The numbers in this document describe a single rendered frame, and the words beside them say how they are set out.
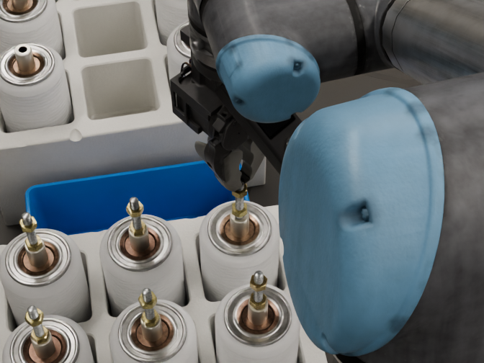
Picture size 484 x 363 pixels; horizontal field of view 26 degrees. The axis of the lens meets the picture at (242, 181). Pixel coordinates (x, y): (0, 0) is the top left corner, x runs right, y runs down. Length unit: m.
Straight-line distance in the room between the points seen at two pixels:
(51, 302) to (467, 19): 0.67
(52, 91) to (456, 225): 1.01
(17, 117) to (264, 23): 0.66
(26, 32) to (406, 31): 0.79
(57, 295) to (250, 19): 0.50
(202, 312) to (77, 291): 0.15
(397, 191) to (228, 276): 0.80
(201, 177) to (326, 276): 1.02
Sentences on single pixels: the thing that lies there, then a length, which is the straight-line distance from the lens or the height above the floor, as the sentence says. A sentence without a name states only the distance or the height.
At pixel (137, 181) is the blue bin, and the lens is 1.47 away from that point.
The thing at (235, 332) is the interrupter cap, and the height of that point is 0.25.
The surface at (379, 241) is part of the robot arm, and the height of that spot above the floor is 0.91.
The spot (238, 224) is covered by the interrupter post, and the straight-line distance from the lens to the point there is 1.21.
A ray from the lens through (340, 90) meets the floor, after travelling 1.71.
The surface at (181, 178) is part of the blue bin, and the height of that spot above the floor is 0.09.
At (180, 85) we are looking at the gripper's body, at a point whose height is 0.49.
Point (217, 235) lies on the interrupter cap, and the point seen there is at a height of 0.25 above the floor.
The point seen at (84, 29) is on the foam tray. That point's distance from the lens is 1.63.
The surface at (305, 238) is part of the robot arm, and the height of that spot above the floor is 0.86.
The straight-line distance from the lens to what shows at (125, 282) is 1.22.
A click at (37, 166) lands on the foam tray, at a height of 0.13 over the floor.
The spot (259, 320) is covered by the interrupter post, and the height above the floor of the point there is 0.26.
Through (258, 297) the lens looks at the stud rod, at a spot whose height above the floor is 0.30.
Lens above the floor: 1.28
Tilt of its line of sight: 54 degrees down
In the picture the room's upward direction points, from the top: straight up
